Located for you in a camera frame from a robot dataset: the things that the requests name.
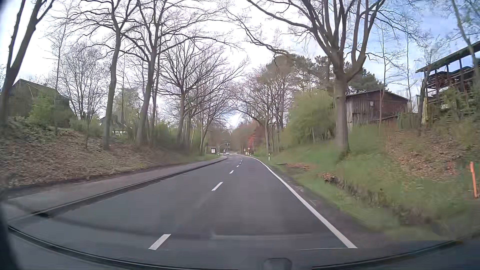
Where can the grey asphalt road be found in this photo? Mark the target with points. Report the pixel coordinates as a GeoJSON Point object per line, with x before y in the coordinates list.
{"type": "Point", "coordinates": [243, 202]}

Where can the green bush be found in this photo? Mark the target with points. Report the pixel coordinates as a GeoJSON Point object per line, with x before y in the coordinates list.
{"type": "Point", "coordinates": [311, 114]}

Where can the row of bare trees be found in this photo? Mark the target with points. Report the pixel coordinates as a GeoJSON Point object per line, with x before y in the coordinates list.
{"type": "Point", "coordinates": [150, 75]}

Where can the large bare tree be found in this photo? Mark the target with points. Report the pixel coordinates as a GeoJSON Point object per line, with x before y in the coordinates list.
{"type": "Point", "coordinates": [340, 93]}

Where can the road markings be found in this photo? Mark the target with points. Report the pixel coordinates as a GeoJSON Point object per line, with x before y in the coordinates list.
{"type": "Point", "coordinates": [315, 213]}

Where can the car's own bonnet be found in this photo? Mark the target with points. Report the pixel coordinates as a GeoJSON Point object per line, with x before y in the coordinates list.
{"type": "Point", "coordinates": [240, 258]}

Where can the brown wooden barn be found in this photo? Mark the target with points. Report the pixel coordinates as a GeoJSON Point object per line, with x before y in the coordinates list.
{"type": "Point", "coordinates": [369, 107]}

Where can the grey paved footpath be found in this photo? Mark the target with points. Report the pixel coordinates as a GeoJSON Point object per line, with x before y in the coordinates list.
{"type": "Point", "coordinates": [112, 185]}

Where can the grass verge with leaves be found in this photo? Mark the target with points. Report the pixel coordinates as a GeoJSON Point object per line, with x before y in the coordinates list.
{"type": "Point", "coordinates": [393, 183]}

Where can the leaf-covered earth bank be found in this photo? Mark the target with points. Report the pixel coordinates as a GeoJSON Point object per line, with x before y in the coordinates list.
{"type": "Point", "coordinates": [56, 157]}

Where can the open wooden shed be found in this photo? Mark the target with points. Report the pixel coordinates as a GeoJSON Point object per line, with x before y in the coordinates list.
{"type": "Point", "coordinates": [450, 86]}

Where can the dark roofed building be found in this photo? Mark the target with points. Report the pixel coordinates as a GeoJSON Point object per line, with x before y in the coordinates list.
{"type": "Point", "coordinates": [26, 99]}

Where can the orange marker stake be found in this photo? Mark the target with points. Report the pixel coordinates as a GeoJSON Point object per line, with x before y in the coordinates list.
{"type": "Point", "coordinates": [473, 180]}

